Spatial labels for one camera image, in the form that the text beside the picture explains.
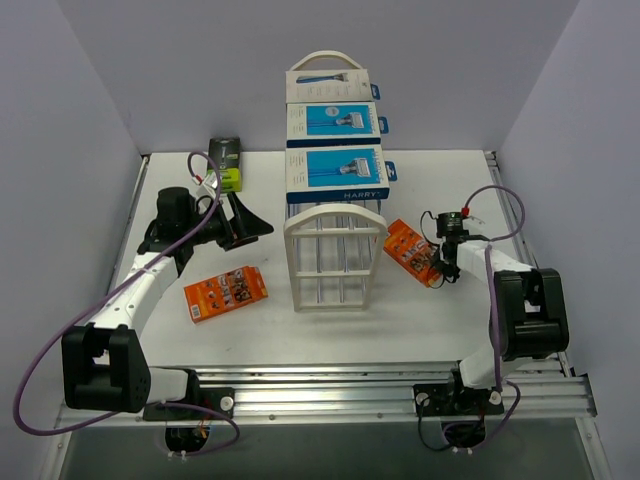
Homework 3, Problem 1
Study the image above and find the orange razor box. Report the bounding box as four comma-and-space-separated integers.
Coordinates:
184, 266, 268, 324
383, 219, 441, 288

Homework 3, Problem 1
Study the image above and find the blue Harry's razor box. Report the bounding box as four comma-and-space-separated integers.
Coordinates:
286, 102, 389, 148
285, 145, 397, 204

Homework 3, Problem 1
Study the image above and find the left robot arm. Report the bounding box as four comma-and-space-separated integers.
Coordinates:
61, 187, 274, 419

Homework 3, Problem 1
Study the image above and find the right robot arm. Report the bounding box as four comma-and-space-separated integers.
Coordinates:
414, 208, 569, 417

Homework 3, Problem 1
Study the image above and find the white and chrome shelf rack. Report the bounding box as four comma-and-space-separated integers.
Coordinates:
284, 50, 387, 312

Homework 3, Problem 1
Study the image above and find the green black razor box rear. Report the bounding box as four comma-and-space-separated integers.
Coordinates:
208, 137, 243, 192

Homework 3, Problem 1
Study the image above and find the white Harry's razor box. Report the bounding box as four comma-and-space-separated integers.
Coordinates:
285, 69, 381, 104

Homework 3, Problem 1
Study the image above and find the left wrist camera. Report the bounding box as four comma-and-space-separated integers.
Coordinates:
194, 170, 218, 199

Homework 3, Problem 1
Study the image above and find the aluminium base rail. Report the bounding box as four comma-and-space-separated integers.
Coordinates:
52, 362, 599, 429

